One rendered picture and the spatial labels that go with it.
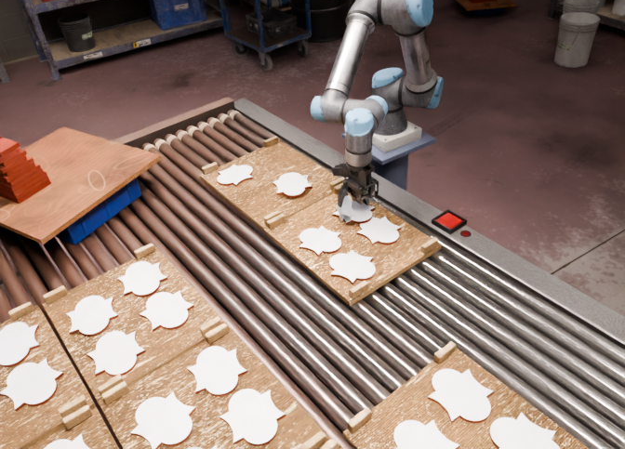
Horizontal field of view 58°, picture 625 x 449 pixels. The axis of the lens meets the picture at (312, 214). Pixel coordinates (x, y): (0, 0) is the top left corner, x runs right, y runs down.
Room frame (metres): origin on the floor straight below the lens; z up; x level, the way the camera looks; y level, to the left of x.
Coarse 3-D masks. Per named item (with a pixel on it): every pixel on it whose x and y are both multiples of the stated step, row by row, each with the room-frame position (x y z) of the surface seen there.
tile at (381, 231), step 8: (360, 224) 1.34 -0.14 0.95; (368, 224) 1.34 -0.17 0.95; (376, 224) 1.34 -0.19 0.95; (384, 224) 1.33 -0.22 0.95; (392, 224) 1.33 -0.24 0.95; (360, 232) 1.30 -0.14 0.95; (368, 232) 1.30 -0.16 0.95; (376, 232) 1.30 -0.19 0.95; (384, 232) 1.29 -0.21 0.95; (392, 232) 1.29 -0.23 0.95; (376, 240) 1.26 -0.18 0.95; (384, 240) 1.26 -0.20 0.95; (392, 240) 1.26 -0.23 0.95
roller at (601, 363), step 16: (240, 128) 2.06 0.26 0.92; (256, 144) 1.95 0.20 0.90; (432, 256) 1.21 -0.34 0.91; (464, 272) 1.13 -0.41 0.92; (480, 288) 1.07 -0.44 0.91; (496, 288) 1.06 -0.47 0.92; (512, 304) 1.00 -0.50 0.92; (528, 320) 0.95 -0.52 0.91; (544, 320) 0.93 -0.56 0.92; (560, 336) 0.88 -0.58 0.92; (576, 352) 0.84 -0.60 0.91; (592, 352) 0.83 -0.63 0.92; (608, 368) 0.78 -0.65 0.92; (624, 368) 0.78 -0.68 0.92; (624, 384) 0.74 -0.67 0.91
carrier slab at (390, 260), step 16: (304, 208) 1.46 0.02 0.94; (320, 208) 1.45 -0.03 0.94; (384, 208) 1.42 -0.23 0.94; (288, 224) 1.38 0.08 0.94; (304, 224) 1.38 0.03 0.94; (320, 224) 1.37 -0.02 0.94; (336, 224) 1.36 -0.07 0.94; (352, 224) 1.36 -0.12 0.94; (400, 224) 1.34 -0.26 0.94; (288, 240) 1.31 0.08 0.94; (352, 240) 1.28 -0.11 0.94; (368, 240) 1.28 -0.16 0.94; (400, 240) 1.27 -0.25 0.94; (416, 240) 1.26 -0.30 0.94; (304, 256) 1.23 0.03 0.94; (320, 256) 1.22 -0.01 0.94; (368, 256) 1.21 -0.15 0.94; (384, 256) 1.20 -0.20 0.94; (400, 256) 1.20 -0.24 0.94; (416, 256) 1.19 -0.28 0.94; (320, 272) 1.15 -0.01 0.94; (384, 272) 1.13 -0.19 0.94; (400, 272) 1.14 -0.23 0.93; (336, 288) 1.09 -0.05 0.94; (352, 304) 1.04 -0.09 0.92
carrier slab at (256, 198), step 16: (240, 160) 1.78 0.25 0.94; (256, 160) 1.78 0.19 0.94; (272, 160) 1.77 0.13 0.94; (288, 160) 1.76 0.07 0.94; (304, 160) 1.75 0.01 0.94; (208, 176) 1.70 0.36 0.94; (256, 176) 1.67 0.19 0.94; (272, 176) 1.66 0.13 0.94; (320, 176) 1.64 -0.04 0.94; (336, 176) 1.63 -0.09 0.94; (224, 192) 1.58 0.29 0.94; (240, 192) 1.58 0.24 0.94; (256, 192) 1.57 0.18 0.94; (272, 192) 1.56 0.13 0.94; (320, 192) 1.54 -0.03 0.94; (240, 208) 1.49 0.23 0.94; (256, 208) 1.48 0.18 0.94; (272, 208) 1.47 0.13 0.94; (288, 208) 1.46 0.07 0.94; (256, 224) 1.41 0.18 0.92
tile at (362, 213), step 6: (354, 204) 1.44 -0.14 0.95; (336, 210) 1.43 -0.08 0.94; (354, 210) 1.41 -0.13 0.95; (360, 210) 1.40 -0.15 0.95; (366, 210) 1.40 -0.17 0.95; (372, 210) 1.41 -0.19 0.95; (336, 216) 1.40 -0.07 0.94; (348, 216) 1.38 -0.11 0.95; (354, 216) 1.38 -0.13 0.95; (360, 216) 1.37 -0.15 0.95; (366, 216) 1.37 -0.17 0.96; (348, 222) 1.35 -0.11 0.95; (354, 222) 1.35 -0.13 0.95; (360, 222) 1.35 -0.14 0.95
